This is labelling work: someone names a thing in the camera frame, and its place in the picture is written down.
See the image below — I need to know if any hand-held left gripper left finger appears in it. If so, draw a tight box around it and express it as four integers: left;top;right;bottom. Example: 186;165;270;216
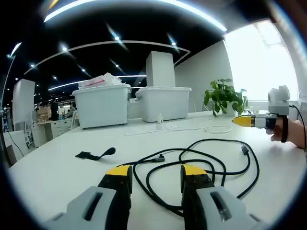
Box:
44;164;133;230

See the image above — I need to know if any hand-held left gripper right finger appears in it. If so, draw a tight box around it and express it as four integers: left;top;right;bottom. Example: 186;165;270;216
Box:
180;164;268;230

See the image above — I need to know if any black data cable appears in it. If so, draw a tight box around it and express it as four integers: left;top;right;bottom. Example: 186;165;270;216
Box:
117;138;260;218

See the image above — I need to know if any black Velcro strap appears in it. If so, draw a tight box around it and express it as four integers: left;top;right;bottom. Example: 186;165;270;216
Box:
75;147;116;161

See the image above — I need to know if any white desktop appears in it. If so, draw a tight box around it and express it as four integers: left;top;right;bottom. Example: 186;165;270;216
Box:
8;110;307;230

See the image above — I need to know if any person's right hand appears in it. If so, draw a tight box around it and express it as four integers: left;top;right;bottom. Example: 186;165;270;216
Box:
270;118;297;144

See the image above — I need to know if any green potted plant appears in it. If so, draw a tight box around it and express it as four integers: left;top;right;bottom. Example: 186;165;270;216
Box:
203;78;249;117

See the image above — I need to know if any white plastic storage bin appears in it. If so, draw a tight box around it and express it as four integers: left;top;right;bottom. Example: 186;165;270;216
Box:
135;86;192;123
71;83;132;130

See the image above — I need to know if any white office desk with drawers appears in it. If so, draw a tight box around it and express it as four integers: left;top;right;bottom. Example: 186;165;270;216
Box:
30;118;80;148

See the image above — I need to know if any stack of cardboard boxes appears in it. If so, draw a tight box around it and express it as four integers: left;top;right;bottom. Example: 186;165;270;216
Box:
35;106;52;123

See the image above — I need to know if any pile of papers and bags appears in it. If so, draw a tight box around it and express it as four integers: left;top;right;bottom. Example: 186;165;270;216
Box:
78;72;124;89

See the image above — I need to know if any curved ceiling light strip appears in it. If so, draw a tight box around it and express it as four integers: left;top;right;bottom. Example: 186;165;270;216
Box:
44;0;228;32

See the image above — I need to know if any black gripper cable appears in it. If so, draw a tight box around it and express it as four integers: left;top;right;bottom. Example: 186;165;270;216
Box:
289;104;307;163

